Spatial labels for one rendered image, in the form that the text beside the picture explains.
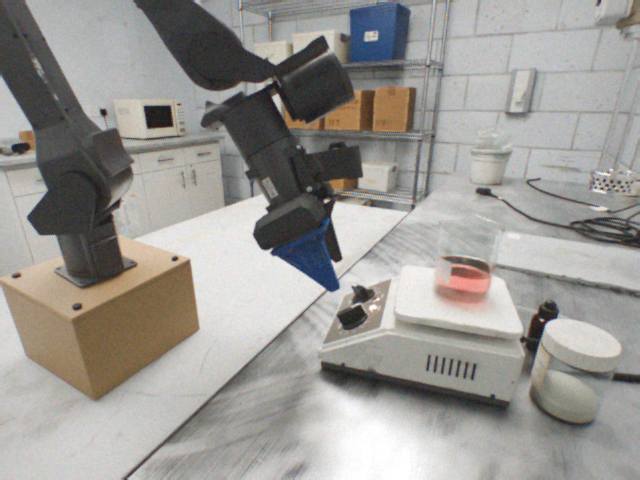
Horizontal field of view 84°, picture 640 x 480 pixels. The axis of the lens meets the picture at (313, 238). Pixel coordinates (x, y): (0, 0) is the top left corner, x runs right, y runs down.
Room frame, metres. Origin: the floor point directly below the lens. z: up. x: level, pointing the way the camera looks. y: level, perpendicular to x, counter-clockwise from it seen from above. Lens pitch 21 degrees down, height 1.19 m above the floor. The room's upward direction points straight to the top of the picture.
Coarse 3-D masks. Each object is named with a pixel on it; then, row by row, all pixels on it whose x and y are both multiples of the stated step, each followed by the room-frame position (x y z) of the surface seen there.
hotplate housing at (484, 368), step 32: (384, 320) 0.32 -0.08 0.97; (320, 352) 0.33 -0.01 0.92; (352, 352) 0.31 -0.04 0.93; (384, 352) 0.30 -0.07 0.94; (416, 352) 0.29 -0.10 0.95; (448, 352) 0.28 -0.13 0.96; (480, 352) 0.28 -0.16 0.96; (512, 352) 0.27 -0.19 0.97; (416, 384) 0.29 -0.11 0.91; (448, 384) 0.28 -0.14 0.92; (480, 384) 0.27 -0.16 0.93; (512, 384) 0.27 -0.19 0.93
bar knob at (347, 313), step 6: (354, 306) 0.35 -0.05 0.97; (360, 306) 0.35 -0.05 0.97; (342, 312) 0.35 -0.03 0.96; (348, 312) 0.35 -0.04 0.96; (354, 312) 0.35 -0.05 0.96; (360, 312) 0.35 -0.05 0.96; (342, 318) 0.35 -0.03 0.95; (348, 318) 0.35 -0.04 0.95; (354, 318) 0.35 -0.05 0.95; (360, 318) 0.34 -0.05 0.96; (366, 318) 0.34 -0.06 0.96; (342, 324) 0.35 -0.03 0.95; (348, 324) 0.34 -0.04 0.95; (354, 324) 0.34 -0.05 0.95; (360, 324) 0.34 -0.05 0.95
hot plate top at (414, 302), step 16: (400, 272) 0.40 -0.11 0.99; (416, 272) 0.40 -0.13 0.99; (432, 272) 0.40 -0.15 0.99; (400, 288) 0.36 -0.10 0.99; (416, 288) 0.36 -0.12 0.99; (496, 288) 0.36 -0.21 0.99; (400, 304) 0.32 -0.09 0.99; (416, 304) 0.32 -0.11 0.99; (432, 304) 0.32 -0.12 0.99; (448, 304) 0.32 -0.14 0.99; (496, 304) 0.32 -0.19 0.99; (512, 304) 0.32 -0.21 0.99; (400, 320) 0.30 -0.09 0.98; (416, 320) 0.30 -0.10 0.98; (432, 320) 0.29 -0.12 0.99; (448, 320) 0.29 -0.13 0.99; (464, 320) 0.29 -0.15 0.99; (480, 320) 0.29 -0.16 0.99; (496, 320) 0.29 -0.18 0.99; (512, 320) 0.29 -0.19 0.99; (496, 336) 0.28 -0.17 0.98; (512, 336) 0.27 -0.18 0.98
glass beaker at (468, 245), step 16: (448, 224) 0.37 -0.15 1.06; (464, 224) 0.37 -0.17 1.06; (480, 224) 0.36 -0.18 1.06; (496, 224) 0.35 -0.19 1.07; (448, 240) 0.33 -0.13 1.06; (464, 240) 0.32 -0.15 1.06; (480, 240) 0.31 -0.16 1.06; (496, 240) 0.32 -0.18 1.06; (448, 256) 0.33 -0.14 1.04; (464, 256) 0.32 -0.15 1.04; (480, 256) 0.31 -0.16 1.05; (496, 256) 0.32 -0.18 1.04; (448, 272) 0.32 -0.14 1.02; (464, 272) 0.32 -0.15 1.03; (480, 272) 0.31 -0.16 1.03; (432, 288) 0.34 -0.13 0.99; (448, 288) 0.32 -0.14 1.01; (464, 288) 0.32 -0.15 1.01; (480, 288) 0.31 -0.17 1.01; (464, 304) 0.31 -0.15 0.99; (480, 304) 0.32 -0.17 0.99
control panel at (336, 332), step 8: (368, 288) 0.42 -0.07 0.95; (376, 288) 0.41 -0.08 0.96; (384, 288) 0.40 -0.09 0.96; (344, 296) 0.44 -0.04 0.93; (352, 296) 0.42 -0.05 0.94; (376, 296) 0.39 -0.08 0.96; (384, 296) 0.38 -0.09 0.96; (344, 304) 0.41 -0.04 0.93; (352, 304) 0.40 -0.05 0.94; (368, 304) 0.38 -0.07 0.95; (376, 304) 0.37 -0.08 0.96; (384, 304) 0.36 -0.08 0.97; (368, 312) 0.36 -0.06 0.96; (376, 312) 0.35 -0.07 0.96; (336, 320) 0.37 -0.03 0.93; (368, 320) 0.34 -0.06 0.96; (376, 320) 0.33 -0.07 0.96; (336, 328) 0.35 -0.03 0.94; (360, 328) 0.33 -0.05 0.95; (368, 328) 0.32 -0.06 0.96; (376, 328) 0.31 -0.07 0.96; (328, 336) 0.34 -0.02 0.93; (336, 336) 0.33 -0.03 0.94; (344, 336) 0.33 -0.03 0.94
